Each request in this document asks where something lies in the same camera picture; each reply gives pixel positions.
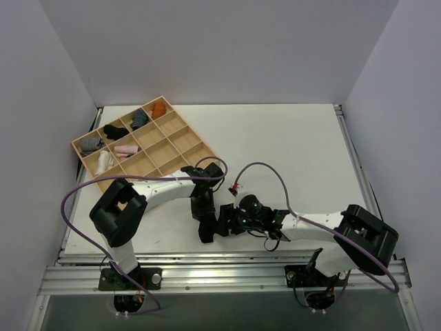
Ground black underwear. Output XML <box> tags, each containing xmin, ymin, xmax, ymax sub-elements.
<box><xmin>198</xmin><ymin>214</ymin><xmax>225</xmax><ymax>243</ymax></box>

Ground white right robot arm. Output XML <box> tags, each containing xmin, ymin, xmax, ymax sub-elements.
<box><xmin>216</xmin><ymin>194</ymin><xmax>399</xmax><ymax>285</ymax></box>

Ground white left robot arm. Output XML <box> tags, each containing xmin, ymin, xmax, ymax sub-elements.
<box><xmin>89</xmin><ymin>162</ymin><xmax>224</xmax><ymax>289</ymax></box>

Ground wooden compartment tray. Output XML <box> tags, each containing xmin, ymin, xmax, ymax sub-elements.
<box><xmin>72</xmin><ymin>96</ymin><xmax>215</xmax><ymax>212</ymax></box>

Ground pink rolled sock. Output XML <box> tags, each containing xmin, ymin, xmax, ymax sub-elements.
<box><xmin>114</xmin><ymin>145</ymin><xmax>139</xmax><ymax>159</ymax></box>

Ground orange rolled sock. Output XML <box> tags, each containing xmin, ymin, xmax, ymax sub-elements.
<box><xmin>151</xmin><ymin>101</ymin><xmax>167</xmax><ymax>120</ymax></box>

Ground dark grey rolled sock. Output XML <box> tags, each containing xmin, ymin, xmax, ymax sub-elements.
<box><xmin>130</xmin><ymin>108</ymin><xmax>149</xmax><ymax>130</ymax></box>

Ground white rolled sock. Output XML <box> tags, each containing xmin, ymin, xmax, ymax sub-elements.
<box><xmin>94</xmin><ymin>150</ymin><xmax>114</xmax><ymax>176</ymax></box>

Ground black rolled sock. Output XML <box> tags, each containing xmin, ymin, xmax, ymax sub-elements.
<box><xmin>103</xmin><ymin>124</ymin><xmax>130</xmax><ymax>141</ymax></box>

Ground grey striped rolled sock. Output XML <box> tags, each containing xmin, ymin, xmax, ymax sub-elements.
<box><xmin>79</xmin><ymin>137</ymin><xmax>105</xmax><ymax>156</ymax></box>

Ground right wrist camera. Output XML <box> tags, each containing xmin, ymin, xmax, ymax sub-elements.
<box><xmin>228</xmin><ymin>183</ymin><xmax>263</xmax><ymax>215</ymax></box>

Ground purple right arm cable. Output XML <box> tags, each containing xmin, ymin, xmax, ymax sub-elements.
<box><xmin>234</xmin><ymin>161</ymin><xmax>400</xmax><ymax>313</ymax></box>

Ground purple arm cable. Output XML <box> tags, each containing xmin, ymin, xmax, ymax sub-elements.
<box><xmin>60</xmin><ymin>157</ymin><xmax>229</xmax><ymax>314</ymax></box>
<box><xmin>234</xmin><ymin>161</ymin><xmax>400</xmax><ymax>313</ymax></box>

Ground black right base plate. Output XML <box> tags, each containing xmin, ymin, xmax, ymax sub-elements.
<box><xmin>285</xmin><ymin>265</ymin><xmax>345</xmax><ymax>288</ymax></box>

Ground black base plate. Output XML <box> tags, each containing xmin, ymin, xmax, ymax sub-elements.
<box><xmin>98</xmin><ymin>265</ymin><xmax>163</xmax><ymax>291</ymax></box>
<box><xmin>285</xmin><ymin>265</ymin><xmax>345</xmax><ymax>288</ymax></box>

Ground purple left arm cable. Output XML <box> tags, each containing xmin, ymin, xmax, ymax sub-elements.
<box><xmin>60</xmin><ymin>157</ymin><xmax>229</xmax><ymax>314</ymax></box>

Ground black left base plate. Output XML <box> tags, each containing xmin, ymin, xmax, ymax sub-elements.
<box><xmin>98</xmin><ymin>265</ymin><xmax>163</xmax><ymax>291</ymax></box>

